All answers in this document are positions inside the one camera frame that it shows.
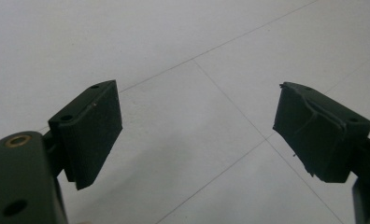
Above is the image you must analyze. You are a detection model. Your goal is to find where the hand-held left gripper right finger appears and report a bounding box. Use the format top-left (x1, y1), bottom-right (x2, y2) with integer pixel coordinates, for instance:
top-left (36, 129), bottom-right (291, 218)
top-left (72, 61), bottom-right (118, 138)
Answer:
top-left (272, 81), bottom-right (370, 184)

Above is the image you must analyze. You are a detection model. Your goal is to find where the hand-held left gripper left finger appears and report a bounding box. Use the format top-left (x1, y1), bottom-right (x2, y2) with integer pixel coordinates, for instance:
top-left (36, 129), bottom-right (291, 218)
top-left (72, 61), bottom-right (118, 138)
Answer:
top-left (42, 79), bottom-right (123, 191)

